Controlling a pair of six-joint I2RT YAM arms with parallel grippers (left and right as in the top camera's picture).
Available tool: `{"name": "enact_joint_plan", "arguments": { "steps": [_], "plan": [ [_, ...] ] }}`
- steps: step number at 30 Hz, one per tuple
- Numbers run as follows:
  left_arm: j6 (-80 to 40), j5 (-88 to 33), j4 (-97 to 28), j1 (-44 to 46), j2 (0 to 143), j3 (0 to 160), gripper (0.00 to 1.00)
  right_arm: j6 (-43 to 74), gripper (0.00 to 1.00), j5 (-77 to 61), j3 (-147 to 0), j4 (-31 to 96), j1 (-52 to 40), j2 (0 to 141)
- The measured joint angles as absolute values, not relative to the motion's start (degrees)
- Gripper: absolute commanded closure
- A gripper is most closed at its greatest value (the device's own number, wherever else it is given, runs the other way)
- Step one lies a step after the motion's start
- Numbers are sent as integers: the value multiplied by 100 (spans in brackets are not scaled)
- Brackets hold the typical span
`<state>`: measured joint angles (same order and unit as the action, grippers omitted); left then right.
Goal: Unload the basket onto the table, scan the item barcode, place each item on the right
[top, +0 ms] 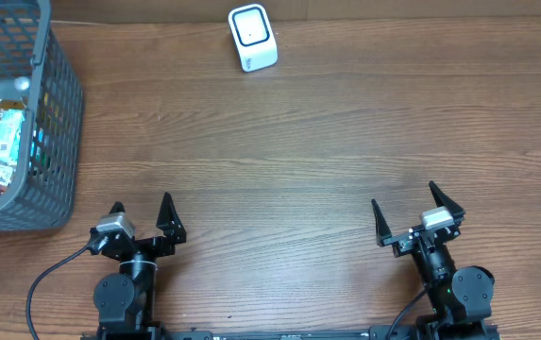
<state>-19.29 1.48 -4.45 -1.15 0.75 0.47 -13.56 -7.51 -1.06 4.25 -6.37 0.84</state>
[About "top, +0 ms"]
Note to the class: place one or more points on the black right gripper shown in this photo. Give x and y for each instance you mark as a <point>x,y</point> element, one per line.
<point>419,238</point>

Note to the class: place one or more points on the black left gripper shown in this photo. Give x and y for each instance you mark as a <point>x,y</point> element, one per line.
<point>173,230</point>

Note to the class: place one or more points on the yellow liquid bottle grey cap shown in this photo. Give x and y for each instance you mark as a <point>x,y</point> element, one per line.
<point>22,84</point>

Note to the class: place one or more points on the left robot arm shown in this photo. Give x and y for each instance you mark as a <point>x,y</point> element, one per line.
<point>125,299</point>

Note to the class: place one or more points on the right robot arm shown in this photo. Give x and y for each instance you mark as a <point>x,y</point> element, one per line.
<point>454,302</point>

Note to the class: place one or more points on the white barcode scanner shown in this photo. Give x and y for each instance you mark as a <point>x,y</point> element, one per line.
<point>253,37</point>

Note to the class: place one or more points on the teal snack packet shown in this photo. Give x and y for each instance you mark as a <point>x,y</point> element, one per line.
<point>10,136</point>

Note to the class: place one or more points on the grey plastic mesh basket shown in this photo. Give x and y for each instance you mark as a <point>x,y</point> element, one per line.
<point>42,191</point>

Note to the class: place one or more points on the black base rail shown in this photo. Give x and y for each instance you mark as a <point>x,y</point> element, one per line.
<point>279,335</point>

